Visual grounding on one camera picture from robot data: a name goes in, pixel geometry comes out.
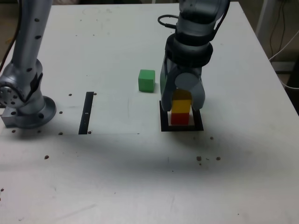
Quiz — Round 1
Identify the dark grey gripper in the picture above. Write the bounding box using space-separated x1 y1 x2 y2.
159 57 206 112

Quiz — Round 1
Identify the yellow cube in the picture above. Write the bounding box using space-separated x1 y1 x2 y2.
171 90 192 114

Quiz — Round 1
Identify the red cube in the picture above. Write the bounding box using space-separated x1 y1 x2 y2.
171 112 190 126

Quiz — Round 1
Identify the green cube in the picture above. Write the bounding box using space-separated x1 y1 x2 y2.
138 69 156 93

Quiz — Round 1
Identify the black tape square outline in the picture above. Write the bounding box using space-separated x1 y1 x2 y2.
159 99 204 133

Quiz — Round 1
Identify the black tape strip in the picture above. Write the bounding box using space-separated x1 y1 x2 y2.
78 91 94 135

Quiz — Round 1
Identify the grey box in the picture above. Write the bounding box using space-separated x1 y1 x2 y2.
272 61 299 73

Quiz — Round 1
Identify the black camera cable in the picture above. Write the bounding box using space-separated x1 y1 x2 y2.
157 14 179 29

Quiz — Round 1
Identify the white cable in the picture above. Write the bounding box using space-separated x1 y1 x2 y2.
268 30 299 90

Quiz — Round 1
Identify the thin black cable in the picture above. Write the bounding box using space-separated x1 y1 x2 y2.
270 0 281 56
281 0 288 49

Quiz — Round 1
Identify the white metal post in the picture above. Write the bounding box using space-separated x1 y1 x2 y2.
256 0 276 38

